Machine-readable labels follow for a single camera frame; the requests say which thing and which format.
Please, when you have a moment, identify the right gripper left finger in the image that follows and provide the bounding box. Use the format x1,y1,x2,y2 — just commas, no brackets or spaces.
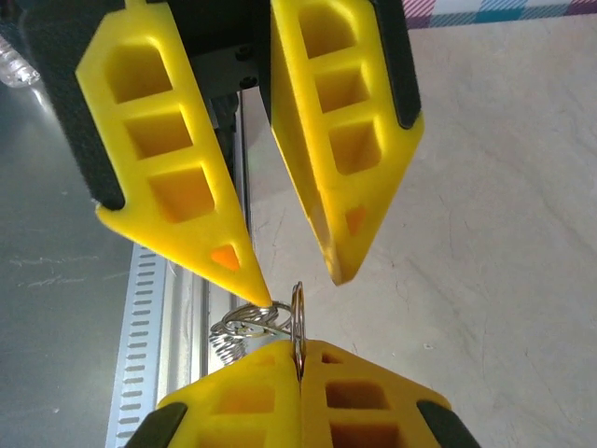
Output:
123,339,302,448

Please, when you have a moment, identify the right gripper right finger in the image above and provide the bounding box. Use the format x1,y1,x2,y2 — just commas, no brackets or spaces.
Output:
300,339,481,448

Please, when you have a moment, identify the silver spiral wire ring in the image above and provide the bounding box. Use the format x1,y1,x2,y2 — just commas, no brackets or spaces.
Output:
208,301,296,370

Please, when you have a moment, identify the silver metal keyring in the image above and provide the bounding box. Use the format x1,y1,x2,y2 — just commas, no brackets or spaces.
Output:
289,281,310,382

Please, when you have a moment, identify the clear plastic piece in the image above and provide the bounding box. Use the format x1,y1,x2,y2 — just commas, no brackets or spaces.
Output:
0,32,41,88

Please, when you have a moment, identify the grey metal sheet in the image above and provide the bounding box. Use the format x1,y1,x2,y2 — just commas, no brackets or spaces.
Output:
0,0,141,448

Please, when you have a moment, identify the aluminium frame rail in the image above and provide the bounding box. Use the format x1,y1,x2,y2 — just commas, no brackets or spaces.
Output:
158,88,256,412

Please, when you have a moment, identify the grey slotted cable duct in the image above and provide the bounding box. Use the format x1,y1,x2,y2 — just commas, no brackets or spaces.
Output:
104,242,169,448

